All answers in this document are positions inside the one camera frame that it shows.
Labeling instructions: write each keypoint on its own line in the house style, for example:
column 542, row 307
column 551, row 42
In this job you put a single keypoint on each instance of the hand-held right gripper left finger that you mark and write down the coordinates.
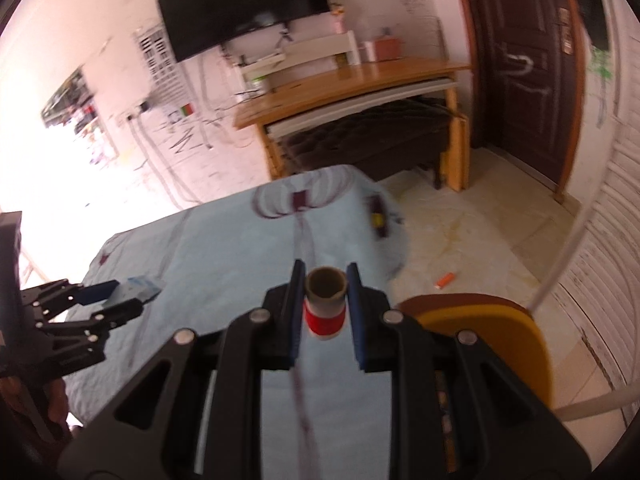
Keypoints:
column 295, row 310

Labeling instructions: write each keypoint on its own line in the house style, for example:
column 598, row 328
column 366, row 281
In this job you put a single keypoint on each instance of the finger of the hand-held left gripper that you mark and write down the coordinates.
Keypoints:
column 120, row 310
column 100, row 291

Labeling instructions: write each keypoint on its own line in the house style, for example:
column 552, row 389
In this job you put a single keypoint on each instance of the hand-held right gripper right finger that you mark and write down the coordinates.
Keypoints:
column 356, row 310

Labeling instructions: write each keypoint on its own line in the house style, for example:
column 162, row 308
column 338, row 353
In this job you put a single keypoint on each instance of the clear blue plastic wrapper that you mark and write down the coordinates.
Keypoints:
column 140, row 287

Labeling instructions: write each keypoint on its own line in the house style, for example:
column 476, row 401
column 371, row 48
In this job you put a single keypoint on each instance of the white tube with red label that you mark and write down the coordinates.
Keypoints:
column 325, row 305

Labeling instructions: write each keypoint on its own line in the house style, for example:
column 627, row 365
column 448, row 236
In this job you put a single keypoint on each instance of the person's left hand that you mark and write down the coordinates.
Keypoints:
column 57, row 400

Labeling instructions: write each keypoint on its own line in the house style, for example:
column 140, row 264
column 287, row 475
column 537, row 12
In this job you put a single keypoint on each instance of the light blue printed bed sheet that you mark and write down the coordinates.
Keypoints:
column 225, row 260

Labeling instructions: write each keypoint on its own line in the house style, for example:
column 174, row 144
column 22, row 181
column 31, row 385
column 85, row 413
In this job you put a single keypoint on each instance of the orange lighter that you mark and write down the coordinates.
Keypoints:
column 445, row 280

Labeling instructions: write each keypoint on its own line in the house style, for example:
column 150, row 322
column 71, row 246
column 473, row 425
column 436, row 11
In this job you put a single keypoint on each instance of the wooden desk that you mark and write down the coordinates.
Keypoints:
column 350, row 85

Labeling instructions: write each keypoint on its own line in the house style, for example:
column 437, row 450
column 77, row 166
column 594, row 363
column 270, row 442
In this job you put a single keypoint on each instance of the green white jar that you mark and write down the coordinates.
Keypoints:
column 257, row 83

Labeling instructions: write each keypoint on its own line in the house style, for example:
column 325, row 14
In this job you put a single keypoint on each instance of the eye chart poster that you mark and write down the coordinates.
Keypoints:
column 160, row 55

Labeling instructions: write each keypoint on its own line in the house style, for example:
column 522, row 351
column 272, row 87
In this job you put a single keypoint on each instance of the white desk shelf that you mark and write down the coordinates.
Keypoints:
column 300, row 55

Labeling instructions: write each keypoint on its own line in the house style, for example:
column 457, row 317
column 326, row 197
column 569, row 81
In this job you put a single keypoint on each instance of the red tissue box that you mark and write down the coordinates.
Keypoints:
column 387, row 49

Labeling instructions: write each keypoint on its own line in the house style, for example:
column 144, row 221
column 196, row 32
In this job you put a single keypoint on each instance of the white louvered door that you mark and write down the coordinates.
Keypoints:
column 612, row 240

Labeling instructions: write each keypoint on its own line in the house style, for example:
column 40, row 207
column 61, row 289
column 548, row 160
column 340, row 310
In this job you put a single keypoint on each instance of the pink vase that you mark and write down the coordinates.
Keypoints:
column 340, row 21

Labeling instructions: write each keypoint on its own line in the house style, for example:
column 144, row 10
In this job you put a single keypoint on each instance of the dark brown door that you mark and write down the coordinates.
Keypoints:
column 525, row 60

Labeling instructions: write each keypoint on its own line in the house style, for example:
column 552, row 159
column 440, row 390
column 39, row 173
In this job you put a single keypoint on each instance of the black hanging bag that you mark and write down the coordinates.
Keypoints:
column 595, row 10

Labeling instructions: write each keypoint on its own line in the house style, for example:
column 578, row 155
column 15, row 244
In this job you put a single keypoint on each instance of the clear acrylic wall organizer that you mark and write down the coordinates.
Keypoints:
column 80, row 110

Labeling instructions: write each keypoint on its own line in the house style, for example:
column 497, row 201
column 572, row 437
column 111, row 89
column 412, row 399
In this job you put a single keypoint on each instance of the white wall socket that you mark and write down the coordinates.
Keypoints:
column 130, row 116

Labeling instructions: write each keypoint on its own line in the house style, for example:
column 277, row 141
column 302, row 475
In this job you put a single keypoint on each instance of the black wall television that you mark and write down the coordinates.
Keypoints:
column 240, row 5

